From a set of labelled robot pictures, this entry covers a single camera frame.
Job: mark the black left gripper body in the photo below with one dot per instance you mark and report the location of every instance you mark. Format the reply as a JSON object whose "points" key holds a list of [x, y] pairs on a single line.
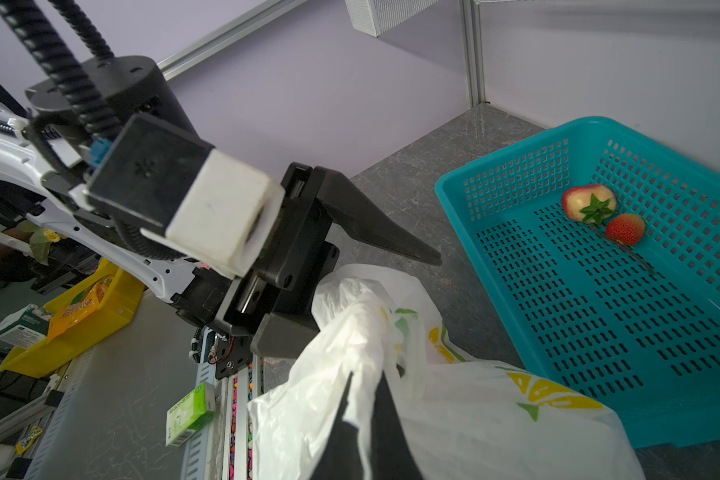
{"points": [[286, 273]]}

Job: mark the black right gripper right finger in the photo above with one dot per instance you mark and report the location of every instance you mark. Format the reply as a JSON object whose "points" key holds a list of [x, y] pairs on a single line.
{"points": [[390, 456]]}

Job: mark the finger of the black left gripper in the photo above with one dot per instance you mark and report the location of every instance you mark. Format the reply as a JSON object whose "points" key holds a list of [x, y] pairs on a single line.
{"points": [[283, 335], [365, 222]]}

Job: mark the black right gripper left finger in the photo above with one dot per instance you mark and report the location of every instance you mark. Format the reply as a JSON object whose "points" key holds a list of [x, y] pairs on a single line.
{"points": [[341, 457]]}

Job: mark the white plastic bag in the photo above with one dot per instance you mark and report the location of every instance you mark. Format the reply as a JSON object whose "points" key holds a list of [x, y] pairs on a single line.
{"points": [[462, 417]]}

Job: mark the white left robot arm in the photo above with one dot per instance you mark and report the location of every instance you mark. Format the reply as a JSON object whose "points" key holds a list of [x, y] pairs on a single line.
{"points": [[50, 151]]}

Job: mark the small red fake lychee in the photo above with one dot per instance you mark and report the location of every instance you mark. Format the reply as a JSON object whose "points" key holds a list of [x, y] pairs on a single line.
{"points": [[626, 229]]}

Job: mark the green packet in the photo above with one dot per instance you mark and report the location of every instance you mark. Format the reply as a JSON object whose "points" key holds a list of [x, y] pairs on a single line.
{"points": [[190, 414]]}

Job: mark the yellow plastic bin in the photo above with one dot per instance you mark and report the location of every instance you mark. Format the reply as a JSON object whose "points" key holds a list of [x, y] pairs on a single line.
{"points": [[82, 317]]}

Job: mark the small white green box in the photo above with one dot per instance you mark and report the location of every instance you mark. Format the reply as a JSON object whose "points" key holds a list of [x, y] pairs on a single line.
{"points": [[25, 327]]}

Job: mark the teal plastic basket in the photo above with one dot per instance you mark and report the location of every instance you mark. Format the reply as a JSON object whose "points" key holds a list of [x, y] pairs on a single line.
{"points": [[636, 328]]}

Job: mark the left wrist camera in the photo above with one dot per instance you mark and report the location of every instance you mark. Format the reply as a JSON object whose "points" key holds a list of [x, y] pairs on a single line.
{"points": [[182, 192]]}

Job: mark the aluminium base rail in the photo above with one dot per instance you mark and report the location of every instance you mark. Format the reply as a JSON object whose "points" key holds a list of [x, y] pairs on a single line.
{"points": [[223, 448]]}

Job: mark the white wire mesh box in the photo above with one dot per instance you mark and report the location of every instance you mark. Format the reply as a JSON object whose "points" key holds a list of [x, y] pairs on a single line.
{"points": [[376, 17]]}

